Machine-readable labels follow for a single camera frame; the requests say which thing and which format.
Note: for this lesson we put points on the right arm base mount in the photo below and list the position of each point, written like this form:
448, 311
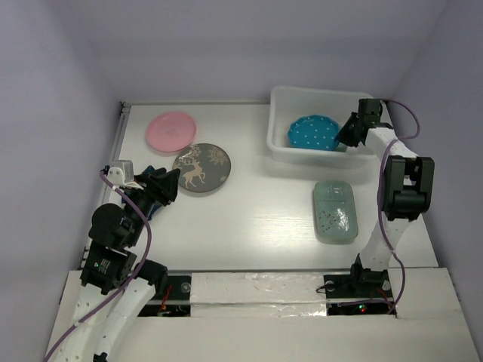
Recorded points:
360, 292

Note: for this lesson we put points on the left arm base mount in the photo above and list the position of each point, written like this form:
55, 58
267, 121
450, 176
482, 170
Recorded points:
173, 301

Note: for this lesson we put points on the blue polka dot plate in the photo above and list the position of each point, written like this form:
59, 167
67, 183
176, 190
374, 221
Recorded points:
315, 132

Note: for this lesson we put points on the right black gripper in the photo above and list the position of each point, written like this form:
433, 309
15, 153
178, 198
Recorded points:
343, 135

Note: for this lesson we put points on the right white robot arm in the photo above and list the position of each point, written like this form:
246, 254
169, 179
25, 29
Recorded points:
404, 191

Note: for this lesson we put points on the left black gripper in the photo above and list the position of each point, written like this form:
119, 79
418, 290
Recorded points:
164, 185

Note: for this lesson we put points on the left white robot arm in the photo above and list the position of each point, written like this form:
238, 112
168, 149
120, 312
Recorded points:
117, 277

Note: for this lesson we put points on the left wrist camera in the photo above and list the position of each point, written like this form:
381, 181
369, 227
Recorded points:
121, 173

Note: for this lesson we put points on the green rectangular glass plate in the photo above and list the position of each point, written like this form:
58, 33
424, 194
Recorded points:
335, 211

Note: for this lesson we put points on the dark blue leaf plate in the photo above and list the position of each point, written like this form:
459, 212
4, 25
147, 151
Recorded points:
152, 185

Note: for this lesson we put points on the pink round plate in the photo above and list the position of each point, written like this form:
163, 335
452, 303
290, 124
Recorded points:
171, 131

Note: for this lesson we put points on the grey reindeer plate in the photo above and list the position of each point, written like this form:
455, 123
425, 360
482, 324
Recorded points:
204, 167

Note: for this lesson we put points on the translucent plastic bin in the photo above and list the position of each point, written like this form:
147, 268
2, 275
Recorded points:
289, 103

